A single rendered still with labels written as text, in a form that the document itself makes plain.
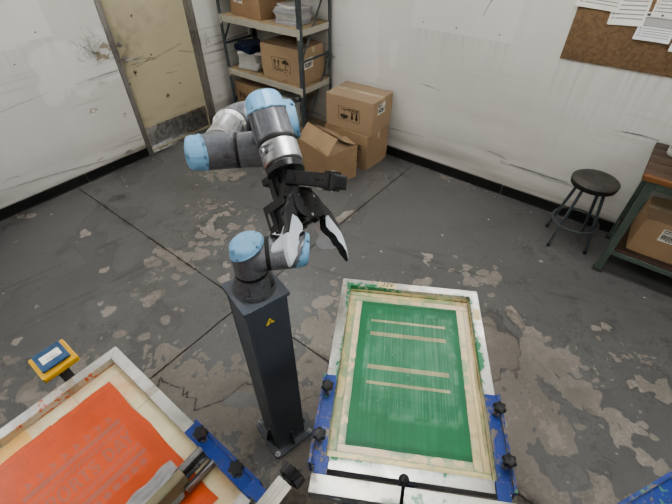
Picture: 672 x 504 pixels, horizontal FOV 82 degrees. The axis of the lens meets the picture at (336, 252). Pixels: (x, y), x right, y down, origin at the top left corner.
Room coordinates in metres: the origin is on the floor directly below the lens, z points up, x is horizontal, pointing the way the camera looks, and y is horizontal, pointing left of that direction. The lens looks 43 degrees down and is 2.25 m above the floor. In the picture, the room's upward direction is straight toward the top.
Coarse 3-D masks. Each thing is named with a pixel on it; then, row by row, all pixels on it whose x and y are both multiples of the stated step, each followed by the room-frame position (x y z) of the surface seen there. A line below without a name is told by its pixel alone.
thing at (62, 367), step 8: (64, 344) 0.87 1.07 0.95; (72, 352) 0.84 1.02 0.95; (64, 360) 0.80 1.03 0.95; (72, 360) 0.81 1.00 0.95; (56, 368) 0.77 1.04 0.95; (64, 368) 0.78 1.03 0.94; (40, 376) 0.74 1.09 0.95; (48, 376) 0.74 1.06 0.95; (64, 376) 0.79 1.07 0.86; (72, 376) 0.81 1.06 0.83
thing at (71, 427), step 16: (96, 400) 0.64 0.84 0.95; (112, 400) 0.64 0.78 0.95; (64, 416) 0.59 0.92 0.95; (80, 416) 0.59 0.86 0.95; (96, 416) 0.59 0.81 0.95; (128, 416) 0.59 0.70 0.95; (64, 432) 0.53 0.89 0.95; (80, 432) 0.53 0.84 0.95; (144, 432) 0.53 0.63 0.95; (160, 448) 0.48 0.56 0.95; (160, 464) 0.44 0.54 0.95; (176, 464) 0.44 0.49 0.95; (144, 480) 0.39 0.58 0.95; (128, 496) 0.35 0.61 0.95; (192, 496) 0.35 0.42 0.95; (208, 496) 0.35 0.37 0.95
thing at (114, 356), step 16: (112, 352) 0.81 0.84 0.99; (96, 368) 0.75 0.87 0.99; (128, 368) 0.75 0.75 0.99; (64, 384) 0.68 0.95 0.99; (80, 384) 0.69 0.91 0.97; (144, 384) 0.68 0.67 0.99; (48, 400) 0.63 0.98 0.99; (64, 400) 0.64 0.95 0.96; (160, 400) 0.63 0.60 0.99; (32, 416) 0.57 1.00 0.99; (176, 416) 0.57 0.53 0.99; (0, 432) 0.52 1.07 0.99; (16, 432) 0.53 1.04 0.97; (0, 448) 0.48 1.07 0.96; (240, 496) 0.34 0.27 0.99
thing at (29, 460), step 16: (48, 432) 0.53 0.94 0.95; (32, 448) 0.48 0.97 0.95; (48, 448) 0.48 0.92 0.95; (64, 448) 0.48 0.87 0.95; (16, 464) 0.44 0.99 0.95; (32, 464) 0.44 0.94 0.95; (48, 464) 0.44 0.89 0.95; (0, 480) 0.39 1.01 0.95; (16, 480) 0.39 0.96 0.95; (0, 496) 0.35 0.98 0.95; (16, 496) 0.35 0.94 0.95
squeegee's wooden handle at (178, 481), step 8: (176, 472) 0.38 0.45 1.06; (168, 480) 0.36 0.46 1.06; (176, 480) 0.36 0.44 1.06; (184, 480) 0.37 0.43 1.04; (160, 488) 0.34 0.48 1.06; (168, 488) 0.34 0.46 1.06; (176, 488) 0.35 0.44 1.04; (184, 488) 0.36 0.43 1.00; (152, 496) 0.32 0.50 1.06; (160, 496) 0.32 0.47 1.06; (168, 496) 0.33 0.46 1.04; (176, 496) 0.34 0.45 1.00
